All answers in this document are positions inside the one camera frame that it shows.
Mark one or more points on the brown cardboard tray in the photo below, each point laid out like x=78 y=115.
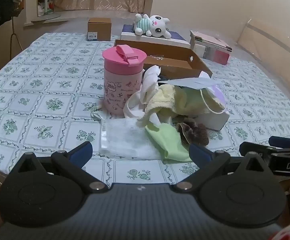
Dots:
x=174 y=55

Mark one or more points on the thin metal stand leg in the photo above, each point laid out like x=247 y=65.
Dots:
x=17 y=38

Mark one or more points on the white cloth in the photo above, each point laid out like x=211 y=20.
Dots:
x=150 y=82

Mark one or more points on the flat white and blue box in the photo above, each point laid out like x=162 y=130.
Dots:
x=135 y=37

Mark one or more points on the light green cloth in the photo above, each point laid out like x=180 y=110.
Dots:
x=170 y=140

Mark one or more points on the pink lidded cup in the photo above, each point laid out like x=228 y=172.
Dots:
x=121 y=80

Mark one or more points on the purple tissue pack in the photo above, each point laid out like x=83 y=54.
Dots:
x=214 y=121

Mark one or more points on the plastic wrapped wooden board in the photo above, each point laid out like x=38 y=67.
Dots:
x=272 y=42

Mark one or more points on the pale pink cover book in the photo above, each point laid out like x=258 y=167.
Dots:
x=209 y=40

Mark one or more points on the small brown cardboard box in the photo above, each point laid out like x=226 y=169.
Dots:
x=98 y=28

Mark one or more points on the white plush bunny toy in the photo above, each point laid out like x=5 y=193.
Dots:
x=157 y=25

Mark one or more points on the brown scrunchie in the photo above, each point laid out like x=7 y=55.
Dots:
x=197 y=133

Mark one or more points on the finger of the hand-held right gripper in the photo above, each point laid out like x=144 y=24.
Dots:
x=287 y=142
x=254 y=151

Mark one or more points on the yellow towel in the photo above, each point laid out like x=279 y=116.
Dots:
x=165 y=97

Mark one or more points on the pink red box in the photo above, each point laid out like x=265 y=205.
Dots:
x=217 y=56

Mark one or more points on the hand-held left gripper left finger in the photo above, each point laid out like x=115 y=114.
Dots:
x=81 y=153

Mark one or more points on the green floral tablecloth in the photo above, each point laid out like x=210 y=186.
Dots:
x=47 y=80

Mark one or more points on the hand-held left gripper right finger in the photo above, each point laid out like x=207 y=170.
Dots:
x=199 y=155

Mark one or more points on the white pole floor stand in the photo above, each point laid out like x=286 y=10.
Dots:
x=45 y=2

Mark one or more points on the clear packet of white gauze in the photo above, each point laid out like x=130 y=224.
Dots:
x=125 y=140

